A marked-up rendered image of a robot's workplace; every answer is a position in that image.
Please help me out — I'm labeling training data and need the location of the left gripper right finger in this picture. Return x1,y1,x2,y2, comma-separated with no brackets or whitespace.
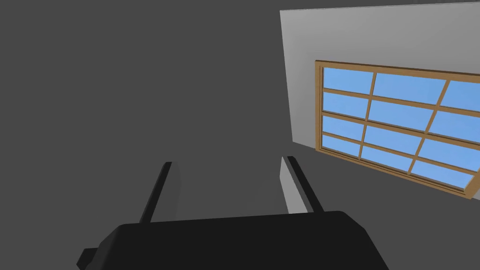
279,155,325,215

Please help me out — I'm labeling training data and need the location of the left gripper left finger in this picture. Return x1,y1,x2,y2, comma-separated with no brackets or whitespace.
139,161,182,224

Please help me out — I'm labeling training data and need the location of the wooden framed window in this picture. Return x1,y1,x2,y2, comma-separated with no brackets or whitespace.
314,59,480,200

